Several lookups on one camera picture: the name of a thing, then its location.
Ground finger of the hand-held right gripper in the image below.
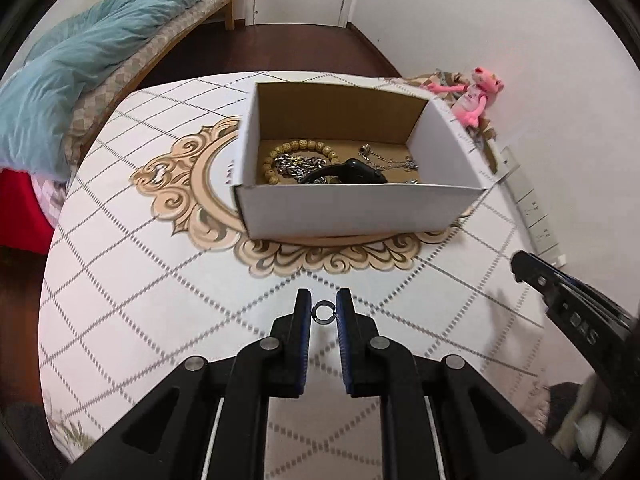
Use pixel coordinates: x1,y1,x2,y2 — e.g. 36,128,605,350
511,251,583,316

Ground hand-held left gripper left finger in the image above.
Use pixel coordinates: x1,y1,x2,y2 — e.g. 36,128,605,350
65,288,313,480

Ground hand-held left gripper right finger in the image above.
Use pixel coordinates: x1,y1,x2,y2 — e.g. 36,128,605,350
336,288,576,480

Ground cardboard box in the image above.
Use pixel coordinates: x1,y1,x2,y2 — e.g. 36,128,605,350
231,80,497,239

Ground black smart band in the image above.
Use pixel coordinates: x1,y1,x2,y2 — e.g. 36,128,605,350
299,158,389,186

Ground thick silver chain bracelet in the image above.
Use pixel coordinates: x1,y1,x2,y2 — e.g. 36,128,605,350
275,152,329,185

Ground thin silver necklace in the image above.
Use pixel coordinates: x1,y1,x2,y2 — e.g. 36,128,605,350
359,143,420,173

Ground wooden bead bracelet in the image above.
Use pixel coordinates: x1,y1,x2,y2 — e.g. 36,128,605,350
262,138,335,186

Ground white power strip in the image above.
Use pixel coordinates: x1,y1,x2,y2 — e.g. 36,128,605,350
495,146,569,267

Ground brown checkered cloth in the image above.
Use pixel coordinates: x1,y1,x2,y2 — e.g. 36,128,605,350
400,71,502,171

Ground diamond patterned tablecloth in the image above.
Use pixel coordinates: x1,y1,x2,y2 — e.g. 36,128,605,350
39,71,601,480

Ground pink panther plush toy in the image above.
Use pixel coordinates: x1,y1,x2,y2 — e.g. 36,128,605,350
425,66,505,128

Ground red bed sheet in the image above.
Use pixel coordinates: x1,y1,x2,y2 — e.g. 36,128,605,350
0,170,69,257

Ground beige checkered mattress cover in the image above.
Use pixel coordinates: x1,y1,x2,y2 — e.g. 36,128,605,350
66,0,236,162

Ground light blue duvet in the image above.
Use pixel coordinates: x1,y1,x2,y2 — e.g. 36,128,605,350
0,0,239,183

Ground wooden bed frame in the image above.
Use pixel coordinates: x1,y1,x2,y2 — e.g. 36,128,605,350
131,0,237,92

